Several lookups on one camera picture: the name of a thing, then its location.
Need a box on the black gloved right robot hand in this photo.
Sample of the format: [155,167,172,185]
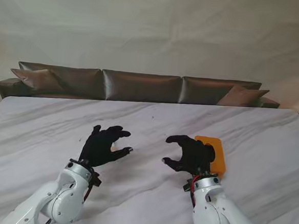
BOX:
[160,133,218,177]

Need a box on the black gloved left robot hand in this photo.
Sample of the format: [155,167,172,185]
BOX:
[78,123,135,171]

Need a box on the orange plastic tissue box cover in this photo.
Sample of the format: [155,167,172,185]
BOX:
[192,135,229,177]

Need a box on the brown leather sofa back cushion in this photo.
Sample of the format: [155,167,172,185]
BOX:
[99,69,183,106]
[179,76,263,109]
[16,61,103,99]

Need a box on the brown satin throw pillow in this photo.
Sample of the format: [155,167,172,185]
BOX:
[9,66,66,93]
[216,83,271,109]

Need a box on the brown leather sofa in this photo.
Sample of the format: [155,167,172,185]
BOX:
[0,59,283,119]

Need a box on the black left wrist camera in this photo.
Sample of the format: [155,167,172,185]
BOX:
[91,171,103,188]

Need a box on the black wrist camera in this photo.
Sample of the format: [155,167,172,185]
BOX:
[183,178,195,193]
[91,171,103,188]

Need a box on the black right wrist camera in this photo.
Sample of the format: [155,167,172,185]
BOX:
[183,178,195,193]

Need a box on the red black right arm cable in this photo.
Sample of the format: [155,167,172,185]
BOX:
[187,174,201,207]

